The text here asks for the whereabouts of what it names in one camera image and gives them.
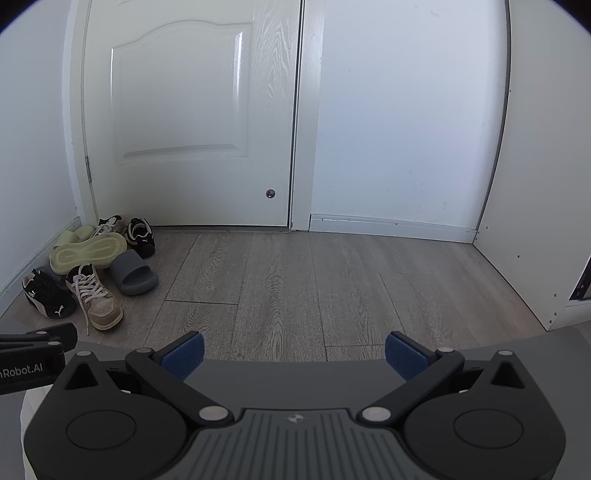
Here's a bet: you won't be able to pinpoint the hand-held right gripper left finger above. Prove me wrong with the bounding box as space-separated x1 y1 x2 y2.
58 331 235 428

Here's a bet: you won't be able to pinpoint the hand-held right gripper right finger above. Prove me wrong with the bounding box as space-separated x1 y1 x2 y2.
358 331 533 426

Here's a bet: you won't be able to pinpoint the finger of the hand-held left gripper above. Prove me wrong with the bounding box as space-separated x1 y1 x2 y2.
0 322 78 354

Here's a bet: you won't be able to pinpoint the black suede sneaker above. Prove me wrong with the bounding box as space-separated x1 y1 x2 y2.
126 217 156 259
21 268 78 320

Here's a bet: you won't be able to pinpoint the beige sneaker white laces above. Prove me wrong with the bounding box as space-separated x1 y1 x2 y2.
65 263 124 335
96 215 127 237

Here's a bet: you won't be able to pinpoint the green foam slide sandal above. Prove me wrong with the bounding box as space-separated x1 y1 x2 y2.
49 232 128 276
55 225 96 250

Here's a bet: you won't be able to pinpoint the white cabinet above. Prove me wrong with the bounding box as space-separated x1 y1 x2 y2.
475 0 591 331

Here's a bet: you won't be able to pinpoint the white panel door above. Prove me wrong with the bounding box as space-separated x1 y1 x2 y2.
82 0 303 229

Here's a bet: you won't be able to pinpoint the white door frame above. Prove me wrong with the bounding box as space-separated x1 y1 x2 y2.
62 0 324 232

